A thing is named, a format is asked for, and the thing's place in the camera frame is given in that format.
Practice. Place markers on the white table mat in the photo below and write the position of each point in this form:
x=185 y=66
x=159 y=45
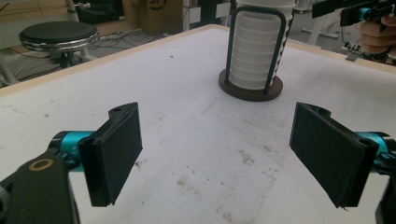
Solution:
x=186 y=124

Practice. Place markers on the white metal stand leg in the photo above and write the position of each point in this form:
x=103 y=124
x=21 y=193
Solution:
x=72 y=12

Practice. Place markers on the black round stool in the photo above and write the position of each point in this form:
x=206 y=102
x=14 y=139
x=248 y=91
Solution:
x=57 y=32

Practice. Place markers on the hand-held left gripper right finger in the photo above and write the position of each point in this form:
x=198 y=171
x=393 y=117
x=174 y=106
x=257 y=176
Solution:
x=330 y=155

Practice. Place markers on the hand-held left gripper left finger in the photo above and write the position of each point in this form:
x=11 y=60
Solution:
x=115 y=155

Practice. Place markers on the cardboard box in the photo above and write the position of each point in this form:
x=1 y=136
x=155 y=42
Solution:
x=160 y=18

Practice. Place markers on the stack of white paper cups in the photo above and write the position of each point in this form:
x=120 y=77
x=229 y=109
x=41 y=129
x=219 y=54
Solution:
x=255 y=46

